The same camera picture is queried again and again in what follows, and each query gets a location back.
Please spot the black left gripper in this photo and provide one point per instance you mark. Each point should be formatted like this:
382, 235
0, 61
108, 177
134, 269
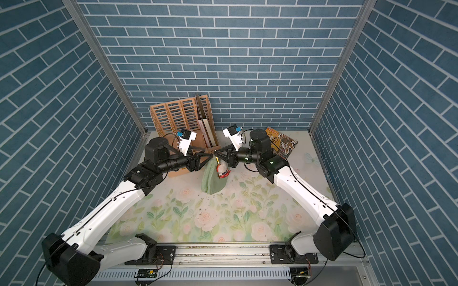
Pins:
194, 164

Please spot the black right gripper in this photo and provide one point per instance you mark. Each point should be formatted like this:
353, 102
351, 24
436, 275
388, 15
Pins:
232, 157

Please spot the small doll keychain decoration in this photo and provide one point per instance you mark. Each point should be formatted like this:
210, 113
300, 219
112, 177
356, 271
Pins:
222, 171

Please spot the green fabric bag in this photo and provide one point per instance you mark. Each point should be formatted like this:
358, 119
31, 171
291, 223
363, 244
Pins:
211, 184

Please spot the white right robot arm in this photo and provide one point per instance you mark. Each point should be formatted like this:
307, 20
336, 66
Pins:
336, 222

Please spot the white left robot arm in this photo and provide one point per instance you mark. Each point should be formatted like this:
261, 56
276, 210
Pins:
74, 256

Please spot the pink folder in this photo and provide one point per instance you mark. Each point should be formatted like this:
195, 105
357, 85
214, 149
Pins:
204, 133

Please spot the brown cardboard folder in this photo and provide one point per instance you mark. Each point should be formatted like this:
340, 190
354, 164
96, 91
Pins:
205, 114

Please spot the peach plastic file organizer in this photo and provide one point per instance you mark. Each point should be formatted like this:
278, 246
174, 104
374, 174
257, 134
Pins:
173, 116

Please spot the floral table mat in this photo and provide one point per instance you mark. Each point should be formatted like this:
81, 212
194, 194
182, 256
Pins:
248, 208

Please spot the colourful comic booklet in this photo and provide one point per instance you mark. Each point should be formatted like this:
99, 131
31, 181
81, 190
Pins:
282, 144

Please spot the green circuit board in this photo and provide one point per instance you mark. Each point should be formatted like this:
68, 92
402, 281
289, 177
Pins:
148, 274

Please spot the right circuit board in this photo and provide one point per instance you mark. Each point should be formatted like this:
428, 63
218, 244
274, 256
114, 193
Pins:
299, 276

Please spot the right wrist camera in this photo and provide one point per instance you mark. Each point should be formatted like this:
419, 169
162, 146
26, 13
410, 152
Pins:
234, 134

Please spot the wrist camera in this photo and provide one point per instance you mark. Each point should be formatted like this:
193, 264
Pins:
234, 134
185, 138

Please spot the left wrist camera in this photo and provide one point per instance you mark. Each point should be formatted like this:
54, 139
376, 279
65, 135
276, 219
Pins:
185, 138

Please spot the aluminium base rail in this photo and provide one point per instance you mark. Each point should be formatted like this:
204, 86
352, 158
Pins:
245, 264

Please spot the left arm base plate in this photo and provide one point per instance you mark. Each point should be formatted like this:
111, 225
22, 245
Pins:
157, 254

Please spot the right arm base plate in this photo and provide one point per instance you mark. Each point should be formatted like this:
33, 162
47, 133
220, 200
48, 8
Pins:
285, 254

